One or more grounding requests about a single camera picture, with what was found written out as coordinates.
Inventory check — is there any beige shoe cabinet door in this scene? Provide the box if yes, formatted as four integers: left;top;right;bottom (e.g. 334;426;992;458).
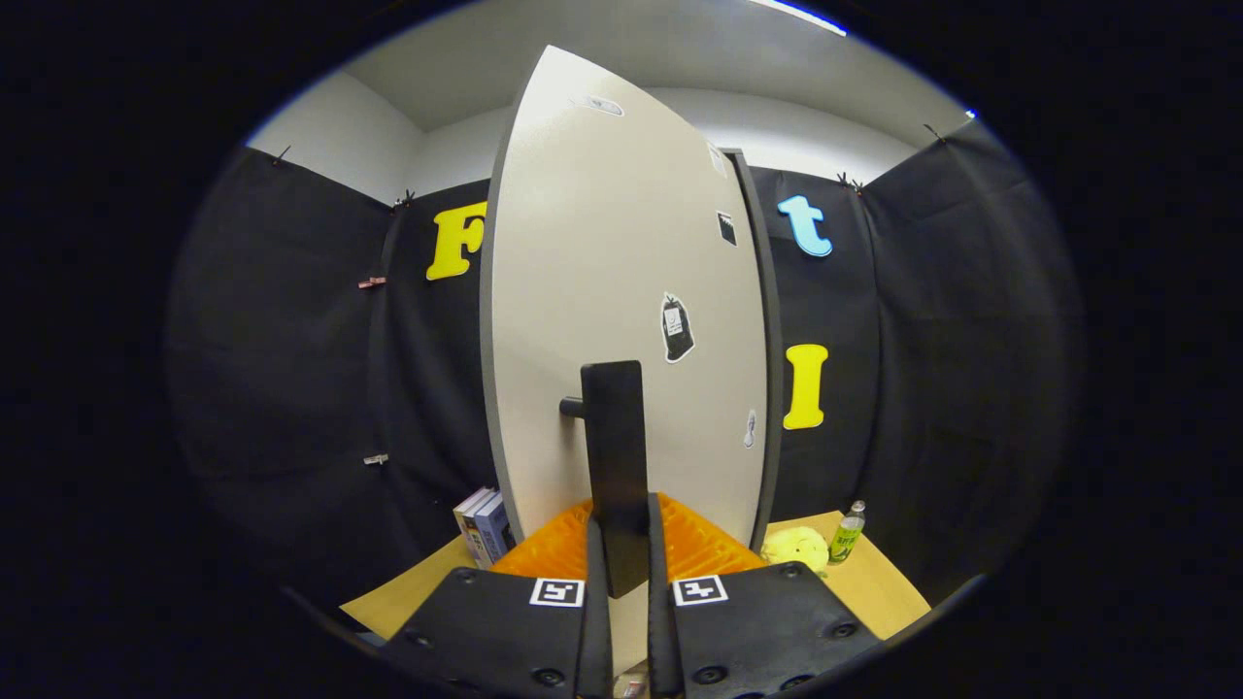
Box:
481;44;768;681

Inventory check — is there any yellow plush toy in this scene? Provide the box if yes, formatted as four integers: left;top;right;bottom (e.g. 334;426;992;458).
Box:
760;525;831;574

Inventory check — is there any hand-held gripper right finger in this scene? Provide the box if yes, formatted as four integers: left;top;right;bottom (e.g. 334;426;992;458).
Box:
646;492;883;699

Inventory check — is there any long ceiling light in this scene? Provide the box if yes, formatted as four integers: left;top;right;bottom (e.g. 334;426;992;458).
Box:
748;0;848;38

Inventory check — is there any black backdrop cloth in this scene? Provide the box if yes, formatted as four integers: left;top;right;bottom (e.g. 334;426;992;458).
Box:
165;121;1084;632

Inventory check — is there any black door handle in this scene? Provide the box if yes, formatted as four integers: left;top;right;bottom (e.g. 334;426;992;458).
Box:
559;360;652;600

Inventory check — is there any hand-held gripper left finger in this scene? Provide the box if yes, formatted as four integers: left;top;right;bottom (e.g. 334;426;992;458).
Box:
384;497;615;699

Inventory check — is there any blue cover book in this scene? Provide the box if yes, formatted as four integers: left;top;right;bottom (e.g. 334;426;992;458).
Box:
474;492;518;566

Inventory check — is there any white cover book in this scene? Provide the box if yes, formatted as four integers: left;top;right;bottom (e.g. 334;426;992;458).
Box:
453;487;491;569

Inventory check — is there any green label drink bottle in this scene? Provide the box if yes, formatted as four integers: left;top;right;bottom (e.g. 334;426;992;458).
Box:
827;500;867;566

